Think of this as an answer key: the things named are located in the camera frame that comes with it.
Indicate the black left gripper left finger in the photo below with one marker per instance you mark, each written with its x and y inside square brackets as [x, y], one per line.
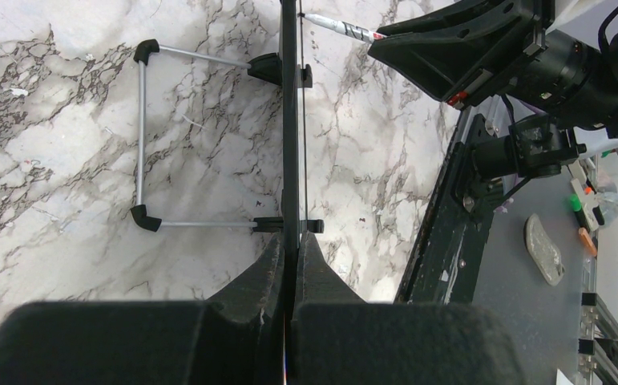
[234, 337]

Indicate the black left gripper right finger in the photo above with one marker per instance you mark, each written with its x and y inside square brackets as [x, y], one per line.
[337, 338]

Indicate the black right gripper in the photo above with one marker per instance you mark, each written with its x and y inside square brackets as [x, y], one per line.
[470, 50]

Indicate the black whiteboard marker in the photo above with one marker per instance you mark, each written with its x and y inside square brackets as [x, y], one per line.
[344, 28]

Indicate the black framed whiteboard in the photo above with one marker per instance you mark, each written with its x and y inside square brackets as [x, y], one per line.
[291, 169]

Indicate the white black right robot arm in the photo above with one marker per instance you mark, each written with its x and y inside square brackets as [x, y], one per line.
[536, 146]

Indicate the black small-board stand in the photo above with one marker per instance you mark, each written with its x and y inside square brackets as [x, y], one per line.
[209, 141]

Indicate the green orange tool on shelf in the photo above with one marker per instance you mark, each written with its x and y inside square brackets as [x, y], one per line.
[585, 204]

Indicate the grey oval object on floor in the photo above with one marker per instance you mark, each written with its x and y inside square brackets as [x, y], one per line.
[543, 251]

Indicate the black aluminium front base frame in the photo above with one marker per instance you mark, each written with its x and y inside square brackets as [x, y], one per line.
[445, 260]

